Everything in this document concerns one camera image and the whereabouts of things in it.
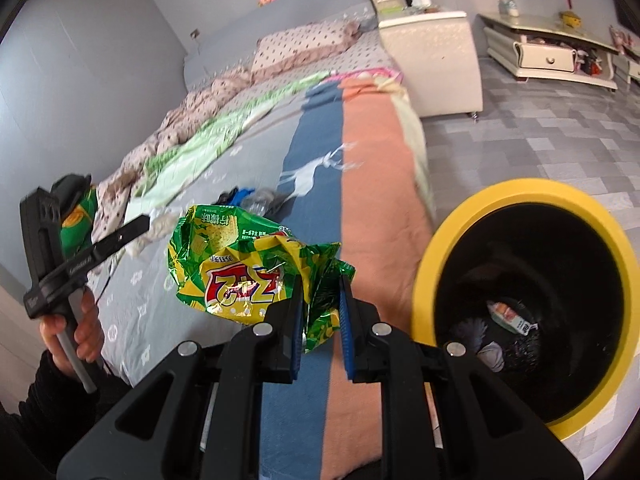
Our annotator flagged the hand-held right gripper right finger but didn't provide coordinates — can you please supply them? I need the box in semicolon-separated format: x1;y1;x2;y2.
337;275;585;480

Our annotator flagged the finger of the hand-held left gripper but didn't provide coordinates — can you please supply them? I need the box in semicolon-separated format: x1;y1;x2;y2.
92;214;151;262

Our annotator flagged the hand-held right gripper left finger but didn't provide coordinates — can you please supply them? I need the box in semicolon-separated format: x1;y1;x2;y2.
56;275;307;480

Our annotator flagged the green snack packet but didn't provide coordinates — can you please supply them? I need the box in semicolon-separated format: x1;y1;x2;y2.
167;204;357;356

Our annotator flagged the grey plastic bag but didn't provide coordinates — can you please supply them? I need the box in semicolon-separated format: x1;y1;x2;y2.
247;189;291;216

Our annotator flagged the small red white snack packet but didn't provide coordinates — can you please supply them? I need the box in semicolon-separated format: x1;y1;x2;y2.
487;301;538;336

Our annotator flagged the yellow plastic bin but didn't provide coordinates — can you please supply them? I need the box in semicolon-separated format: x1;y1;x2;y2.
411;178;640;441

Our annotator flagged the person's left forearm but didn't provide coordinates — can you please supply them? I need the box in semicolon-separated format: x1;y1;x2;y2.
0;350;132;480

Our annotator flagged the person's left hand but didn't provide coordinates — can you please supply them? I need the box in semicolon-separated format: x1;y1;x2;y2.
40;290;106;376

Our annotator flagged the green leaf print blanket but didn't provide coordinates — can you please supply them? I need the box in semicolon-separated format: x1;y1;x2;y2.
60;185;101;256

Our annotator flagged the black cloth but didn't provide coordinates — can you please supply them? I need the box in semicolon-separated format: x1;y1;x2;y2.
50;174;93;206

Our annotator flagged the light green floral quilt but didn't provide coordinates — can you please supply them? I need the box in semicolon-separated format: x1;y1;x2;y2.
125;72;341;221

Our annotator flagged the pink polka dot quilt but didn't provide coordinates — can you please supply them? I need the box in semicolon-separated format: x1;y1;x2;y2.
90;67;261;261

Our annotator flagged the striped deer print sheet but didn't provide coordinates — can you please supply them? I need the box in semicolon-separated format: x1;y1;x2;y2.
85;77;446;480

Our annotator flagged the polka dot pillow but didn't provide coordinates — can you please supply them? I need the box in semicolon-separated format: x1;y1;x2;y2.
250;19;363;83

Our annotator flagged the grey upholstered bed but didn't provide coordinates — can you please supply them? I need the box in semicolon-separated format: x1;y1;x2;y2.
182;0;376;88

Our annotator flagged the polka dot fitted sheet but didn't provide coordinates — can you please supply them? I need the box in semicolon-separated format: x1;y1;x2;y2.
320;30;401;78

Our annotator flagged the cream bedside cabinet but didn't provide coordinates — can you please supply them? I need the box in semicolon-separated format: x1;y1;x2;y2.
377;10;483;120

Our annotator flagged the white tv stand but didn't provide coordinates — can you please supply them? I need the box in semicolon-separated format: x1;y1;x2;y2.
479;10;621;92

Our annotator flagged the red toy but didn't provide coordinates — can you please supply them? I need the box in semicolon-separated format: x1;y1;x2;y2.
575;47;608;76

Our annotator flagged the cream television stand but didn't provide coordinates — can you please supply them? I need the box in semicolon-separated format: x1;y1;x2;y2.
612;42;640;86

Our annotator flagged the pink toy figure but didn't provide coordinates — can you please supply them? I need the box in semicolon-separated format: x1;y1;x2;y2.
609;25;632;53

